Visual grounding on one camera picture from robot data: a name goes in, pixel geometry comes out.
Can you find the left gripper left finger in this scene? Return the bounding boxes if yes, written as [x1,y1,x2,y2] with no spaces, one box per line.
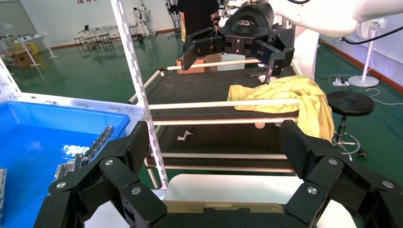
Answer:
[33,121,168,228]

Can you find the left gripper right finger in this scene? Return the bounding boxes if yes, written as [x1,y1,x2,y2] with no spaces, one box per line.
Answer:
[279,119,403,228]

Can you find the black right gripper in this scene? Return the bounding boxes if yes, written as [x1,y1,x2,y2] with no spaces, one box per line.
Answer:
[181,1,295,85]

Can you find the small metal crank part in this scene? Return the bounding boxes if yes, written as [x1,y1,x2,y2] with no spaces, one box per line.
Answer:
[177,130,195,141]

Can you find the open cardboard box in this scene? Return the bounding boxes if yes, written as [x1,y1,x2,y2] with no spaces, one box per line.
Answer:
[175,53,223,75]

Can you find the person in black shirt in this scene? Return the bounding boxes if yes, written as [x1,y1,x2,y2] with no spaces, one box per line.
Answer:
[176,0,221,53]

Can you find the yellow cloth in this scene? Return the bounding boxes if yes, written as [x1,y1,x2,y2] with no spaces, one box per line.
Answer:
[227,74,336,142]

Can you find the white robot torso column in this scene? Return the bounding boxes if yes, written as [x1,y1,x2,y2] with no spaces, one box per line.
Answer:
[293,25,321,80]

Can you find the blue plastic bin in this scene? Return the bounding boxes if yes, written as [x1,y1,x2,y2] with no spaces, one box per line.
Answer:
[0,100,131,228]

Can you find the black round stool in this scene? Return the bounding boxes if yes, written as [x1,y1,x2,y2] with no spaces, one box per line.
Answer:
[326,90,376,159]

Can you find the white power strip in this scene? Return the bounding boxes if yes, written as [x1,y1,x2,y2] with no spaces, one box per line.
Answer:
[332,77,351,88]

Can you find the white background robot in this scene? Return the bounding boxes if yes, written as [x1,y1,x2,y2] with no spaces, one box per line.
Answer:
[132,0,155,37]

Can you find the white metal shelf rack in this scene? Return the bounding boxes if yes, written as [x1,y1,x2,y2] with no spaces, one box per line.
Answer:
[0,0,169,190]

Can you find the white standing fan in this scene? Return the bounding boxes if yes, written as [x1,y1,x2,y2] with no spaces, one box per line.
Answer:
[347,17,388,89]

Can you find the brown cardboard box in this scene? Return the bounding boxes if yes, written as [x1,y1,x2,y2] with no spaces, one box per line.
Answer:
[12,50,34,68]

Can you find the white background desk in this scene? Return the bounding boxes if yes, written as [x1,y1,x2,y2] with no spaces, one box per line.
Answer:
[11,33,59,67]

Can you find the dark perforated metal bracket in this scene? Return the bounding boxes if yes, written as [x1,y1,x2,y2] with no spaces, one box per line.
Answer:
[82,125,115,164]

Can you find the pipe frame cart black shelves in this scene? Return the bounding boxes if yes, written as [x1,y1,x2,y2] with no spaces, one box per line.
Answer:
[127,58,316,190]

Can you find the blue floor cable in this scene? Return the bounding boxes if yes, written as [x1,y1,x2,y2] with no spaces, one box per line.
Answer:
[368,80,403,133]

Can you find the white floor cord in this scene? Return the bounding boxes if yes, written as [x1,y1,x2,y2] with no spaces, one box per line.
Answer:
[327,74,403,106]

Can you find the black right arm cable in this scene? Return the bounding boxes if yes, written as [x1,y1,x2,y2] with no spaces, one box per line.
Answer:
[341,26,403,45]

